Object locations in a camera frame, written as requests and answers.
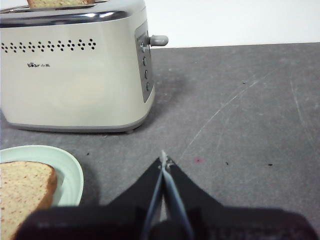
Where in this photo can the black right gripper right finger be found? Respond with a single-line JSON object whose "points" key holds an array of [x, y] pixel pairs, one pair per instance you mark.
{"points": [[190, 192]]}

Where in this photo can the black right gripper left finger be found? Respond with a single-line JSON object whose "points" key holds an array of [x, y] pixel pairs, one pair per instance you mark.
{"points": [[142, 192]]}

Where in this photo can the cream toaster with chrome top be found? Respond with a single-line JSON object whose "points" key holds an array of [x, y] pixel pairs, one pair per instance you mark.
{"points": [[75, 87]]}

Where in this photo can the large brown-crusted bread slice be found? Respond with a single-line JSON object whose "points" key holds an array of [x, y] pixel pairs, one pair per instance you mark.
{"points": [[22, 187]]}

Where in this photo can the small brown-crusted bread slice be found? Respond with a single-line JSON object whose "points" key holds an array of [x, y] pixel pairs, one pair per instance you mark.
{"points": [[57, 3]]}

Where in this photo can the pale green round plate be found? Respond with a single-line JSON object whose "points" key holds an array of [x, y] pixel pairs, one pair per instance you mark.
{"points": [[70, 175]]}

